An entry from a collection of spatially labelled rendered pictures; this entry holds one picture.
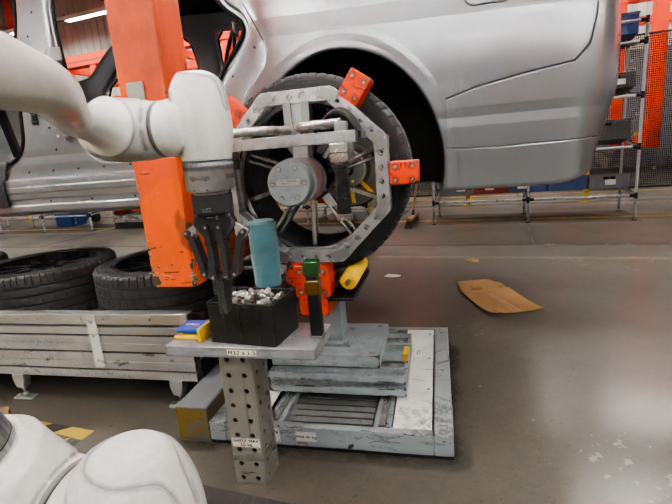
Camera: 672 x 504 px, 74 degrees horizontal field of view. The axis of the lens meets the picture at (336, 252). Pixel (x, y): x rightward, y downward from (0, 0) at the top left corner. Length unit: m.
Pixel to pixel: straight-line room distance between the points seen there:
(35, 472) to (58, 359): 1.46
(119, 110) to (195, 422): 1.12
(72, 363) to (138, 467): 1.53
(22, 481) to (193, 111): 0.58
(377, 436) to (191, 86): 1.12
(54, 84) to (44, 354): 1.74
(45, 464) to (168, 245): 0.97
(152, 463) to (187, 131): 0.51
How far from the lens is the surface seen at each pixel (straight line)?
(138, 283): 1.96
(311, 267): 1.14
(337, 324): 1.69
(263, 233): 1.37
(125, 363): 1.98
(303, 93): 1.43
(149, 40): 1.58
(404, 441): 1.49
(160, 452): 0.65
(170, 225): 1.57
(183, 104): 0.83
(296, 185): 1.29
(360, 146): 1.95
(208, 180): 0.83
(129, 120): 0.87
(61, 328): 2.11
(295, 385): 1.69
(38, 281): 2.39
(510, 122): 1.84
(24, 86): 0.54
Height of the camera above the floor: 0.93
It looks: 13 degrees down
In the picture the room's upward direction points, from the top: 5 degrees counter-clockwise
